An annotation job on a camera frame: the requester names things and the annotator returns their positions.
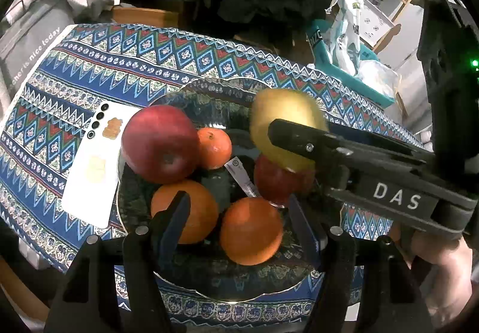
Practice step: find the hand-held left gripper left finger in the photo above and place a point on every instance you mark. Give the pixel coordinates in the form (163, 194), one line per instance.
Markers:
(174, 228)

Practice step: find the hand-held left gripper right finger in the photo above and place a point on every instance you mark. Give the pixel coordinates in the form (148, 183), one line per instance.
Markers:
(305, 232)

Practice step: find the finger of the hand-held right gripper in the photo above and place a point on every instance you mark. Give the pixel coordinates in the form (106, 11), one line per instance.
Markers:
(299, 140)
(393, 148)

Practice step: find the yellow apple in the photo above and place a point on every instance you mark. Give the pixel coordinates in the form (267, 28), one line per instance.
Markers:
(284, 108)

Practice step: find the small red apple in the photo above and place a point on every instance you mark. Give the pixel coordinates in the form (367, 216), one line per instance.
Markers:
(277, 183)

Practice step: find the reddish orange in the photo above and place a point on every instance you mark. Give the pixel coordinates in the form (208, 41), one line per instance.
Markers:
(250, 232)

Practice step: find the dark patterned bowl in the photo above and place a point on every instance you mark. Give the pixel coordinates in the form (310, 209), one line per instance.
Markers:
(209, 273)

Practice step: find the small mandarin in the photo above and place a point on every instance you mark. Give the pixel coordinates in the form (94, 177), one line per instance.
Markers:
(215, 148)

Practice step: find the large red apple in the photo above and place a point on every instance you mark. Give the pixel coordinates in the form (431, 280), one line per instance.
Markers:
(157, 142)

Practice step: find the person's right hand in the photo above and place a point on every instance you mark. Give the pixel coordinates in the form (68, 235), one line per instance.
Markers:
(445, 273)

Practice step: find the clear plastic bag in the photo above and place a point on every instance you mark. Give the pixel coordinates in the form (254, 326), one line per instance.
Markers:
(378, 75)

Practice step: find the white smartphone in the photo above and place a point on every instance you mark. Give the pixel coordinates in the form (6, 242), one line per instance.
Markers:
(89, 183)

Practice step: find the teal box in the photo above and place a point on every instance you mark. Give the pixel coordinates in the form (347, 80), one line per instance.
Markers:
(318, 41)

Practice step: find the white printed plastic bag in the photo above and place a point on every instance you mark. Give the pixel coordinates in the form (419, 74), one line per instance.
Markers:
(351, 19)

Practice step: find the blue patterned tablecloth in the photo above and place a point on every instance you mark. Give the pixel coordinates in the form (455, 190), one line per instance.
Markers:
(75, 67)

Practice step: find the grey cloth pile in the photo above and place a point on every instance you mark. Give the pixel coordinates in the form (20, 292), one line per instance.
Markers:
(26, 37)

